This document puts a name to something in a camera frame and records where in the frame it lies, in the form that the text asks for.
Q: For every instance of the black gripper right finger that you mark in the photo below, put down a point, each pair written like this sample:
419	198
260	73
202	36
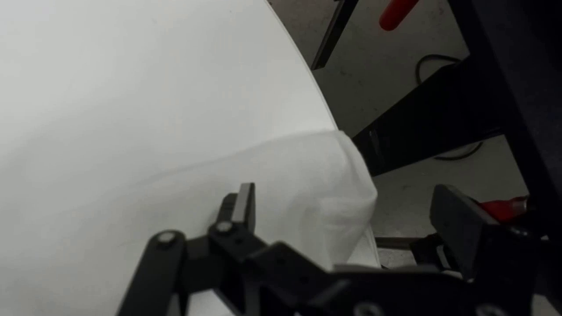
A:
458	222

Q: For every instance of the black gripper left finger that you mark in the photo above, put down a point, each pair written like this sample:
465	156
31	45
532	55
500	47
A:
244	212

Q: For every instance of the white cloth with blue stripes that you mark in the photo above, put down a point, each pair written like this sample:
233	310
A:
291	177

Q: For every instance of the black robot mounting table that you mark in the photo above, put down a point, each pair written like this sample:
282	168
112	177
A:
444	117

